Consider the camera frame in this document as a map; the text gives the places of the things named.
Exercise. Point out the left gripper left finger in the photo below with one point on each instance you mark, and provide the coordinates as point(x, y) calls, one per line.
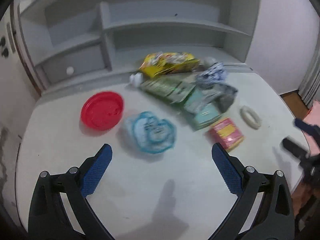
point(47, 215)

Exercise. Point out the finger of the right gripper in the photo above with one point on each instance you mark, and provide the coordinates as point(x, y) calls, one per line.
point(294, 149)
point(312, 130)

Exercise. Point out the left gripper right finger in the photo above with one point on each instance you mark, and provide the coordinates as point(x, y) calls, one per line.
point(274, 218)

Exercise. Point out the pink cloth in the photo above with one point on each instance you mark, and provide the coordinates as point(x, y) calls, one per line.
point(313, 115)

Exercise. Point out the grey curtain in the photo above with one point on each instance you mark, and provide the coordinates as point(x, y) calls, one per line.
point(309, 88)

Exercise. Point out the pink yellow small box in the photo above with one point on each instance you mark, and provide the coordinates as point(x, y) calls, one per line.
point(226, 133)

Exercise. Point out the red plastic lid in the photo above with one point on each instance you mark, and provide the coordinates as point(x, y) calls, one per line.
point(102, 111)

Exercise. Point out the teal small box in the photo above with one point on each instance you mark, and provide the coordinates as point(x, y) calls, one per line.
point(200, 109)

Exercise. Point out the white blue crumpled wrapper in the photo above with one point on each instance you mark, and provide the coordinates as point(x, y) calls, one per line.
point(147, 133)

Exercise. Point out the white door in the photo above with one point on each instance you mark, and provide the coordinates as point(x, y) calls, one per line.
point(18, 95)

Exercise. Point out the white crumpled tissue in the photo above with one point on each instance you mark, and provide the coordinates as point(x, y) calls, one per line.
point(209, 61)

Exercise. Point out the green carton box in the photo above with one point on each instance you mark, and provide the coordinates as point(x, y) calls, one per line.
point(170, 89)

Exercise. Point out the grey drawer white knob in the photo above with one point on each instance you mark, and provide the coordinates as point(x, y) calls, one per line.
point(76, 63)

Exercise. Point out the yellow snack bag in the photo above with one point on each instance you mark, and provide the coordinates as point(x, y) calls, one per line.
point(157, 64)

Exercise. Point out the grey desk hutch shelf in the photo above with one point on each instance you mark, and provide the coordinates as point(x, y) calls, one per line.
point(128, 30)

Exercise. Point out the black door handle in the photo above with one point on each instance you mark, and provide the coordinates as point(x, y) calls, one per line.
point(4, 49)

